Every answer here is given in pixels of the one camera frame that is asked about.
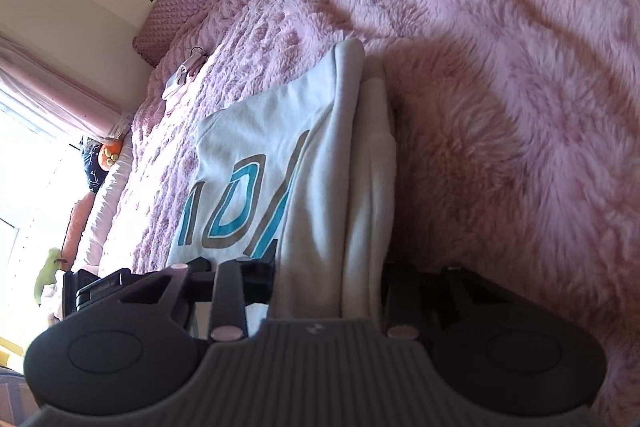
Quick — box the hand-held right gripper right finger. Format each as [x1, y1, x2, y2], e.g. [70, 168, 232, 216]
[381, 262, 497, 341]

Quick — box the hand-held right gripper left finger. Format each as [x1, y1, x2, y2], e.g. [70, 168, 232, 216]
[117, 256, 276, 342]

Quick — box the white printed sweatshirt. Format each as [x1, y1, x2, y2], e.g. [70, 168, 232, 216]
[165, 39, 370, 340]

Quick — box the green plush toy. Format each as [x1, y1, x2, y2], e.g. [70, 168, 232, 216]
[34, 248, 67, 305]

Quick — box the pink pillow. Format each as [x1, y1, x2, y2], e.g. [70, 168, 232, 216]
[61, 194, 99, 264]

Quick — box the white quilt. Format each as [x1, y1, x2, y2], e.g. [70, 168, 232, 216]
[70, 142, 137, 279]

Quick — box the dark blue patterned cloth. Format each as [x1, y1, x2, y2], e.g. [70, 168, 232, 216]
[80, 136, 108, 194]

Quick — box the orange plush toy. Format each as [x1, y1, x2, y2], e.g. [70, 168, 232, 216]
[98, 141, 124, 172]

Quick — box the pink curtain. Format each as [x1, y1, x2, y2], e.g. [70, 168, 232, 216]
[0, 34, 126, 142]

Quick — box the small white baby garment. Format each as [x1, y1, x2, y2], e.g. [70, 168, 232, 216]
[161, 48, 207, 100]

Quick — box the pink fluffy blanket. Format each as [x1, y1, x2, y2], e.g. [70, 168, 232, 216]
[97, 0, 640, 427]

